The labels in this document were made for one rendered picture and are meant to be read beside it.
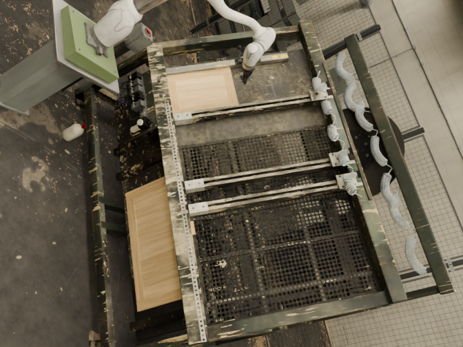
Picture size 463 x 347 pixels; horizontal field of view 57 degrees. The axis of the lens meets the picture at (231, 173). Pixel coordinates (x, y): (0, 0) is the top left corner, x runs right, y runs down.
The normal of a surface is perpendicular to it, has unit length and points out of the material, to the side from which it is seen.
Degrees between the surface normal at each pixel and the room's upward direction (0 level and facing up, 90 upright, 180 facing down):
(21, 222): 0
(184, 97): 58
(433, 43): 90
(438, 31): 90
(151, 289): 90
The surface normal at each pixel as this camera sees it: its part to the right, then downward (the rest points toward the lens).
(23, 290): 0.85, -0.35
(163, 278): -0.49, -0.25
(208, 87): 0.04, -0.40
